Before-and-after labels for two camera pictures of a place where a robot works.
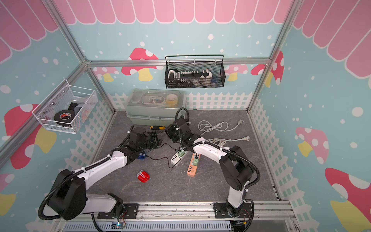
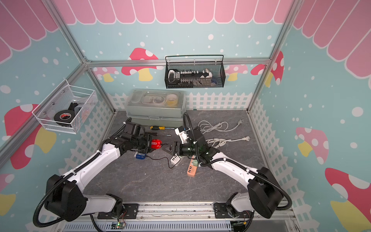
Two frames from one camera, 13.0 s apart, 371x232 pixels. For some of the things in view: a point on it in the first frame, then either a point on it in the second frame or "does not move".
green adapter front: [195, 162] does not move
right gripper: [168, 131] to [176, 144]
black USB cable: [161, 158] does not move
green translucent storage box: [155, 107] does not move
